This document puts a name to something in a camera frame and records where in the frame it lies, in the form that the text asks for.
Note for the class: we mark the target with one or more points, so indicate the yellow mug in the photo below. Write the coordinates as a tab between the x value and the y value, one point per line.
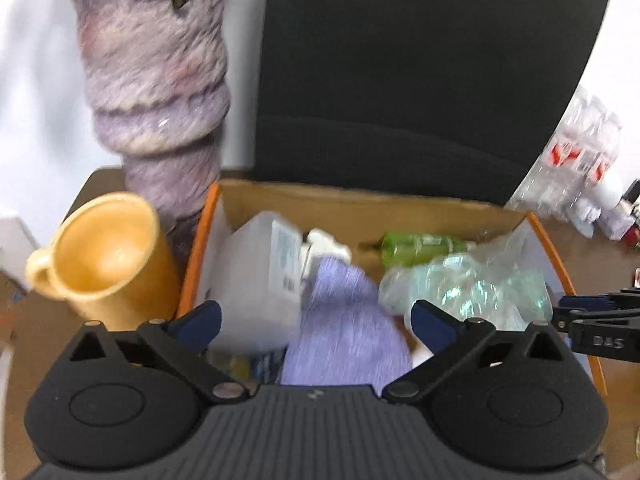
110	270

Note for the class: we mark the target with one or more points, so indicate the black chair back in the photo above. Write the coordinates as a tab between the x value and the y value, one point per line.
425	60

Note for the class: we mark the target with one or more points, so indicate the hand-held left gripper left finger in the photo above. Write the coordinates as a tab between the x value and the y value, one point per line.
197	325

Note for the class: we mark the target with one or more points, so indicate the green tissue pack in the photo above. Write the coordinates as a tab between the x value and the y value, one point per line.
415	247

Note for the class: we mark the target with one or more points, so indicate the white blurry object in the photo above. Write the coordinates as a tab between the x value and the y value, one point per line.
17	250

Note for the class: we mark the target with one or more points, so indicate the purple ceramic vase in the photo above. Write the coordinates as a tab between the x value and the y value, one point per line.
150	60

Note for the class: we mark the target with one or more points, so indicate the white handheld device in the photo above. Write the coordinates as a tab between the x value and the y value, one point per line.
325	247

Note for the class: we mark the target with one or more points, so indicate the orange cardboard box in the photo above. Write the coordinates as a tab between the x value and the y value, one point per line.
350	205

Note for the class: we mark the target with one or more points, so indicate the clear plastic bag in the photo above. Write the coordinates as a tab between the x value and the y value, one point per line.
460	285

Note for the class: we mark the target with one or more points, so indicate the white robot speaker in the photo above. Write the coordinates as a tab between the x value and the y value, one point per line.
607	190

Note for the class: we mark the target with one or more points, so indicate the purple cloth pouch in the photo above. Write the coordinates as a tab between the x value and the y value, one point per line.
345	330

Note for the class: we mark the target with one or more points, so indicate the white plastic box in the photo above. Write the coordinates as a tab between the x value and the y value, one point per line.
250	280

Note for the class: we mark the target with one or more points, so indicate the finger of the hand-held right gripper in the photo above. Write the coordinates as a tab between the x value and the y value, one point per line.
575	317
582	302

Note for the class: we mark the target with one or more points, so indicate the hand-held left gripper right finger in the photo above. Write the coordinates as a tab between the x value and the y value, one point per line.
435	327

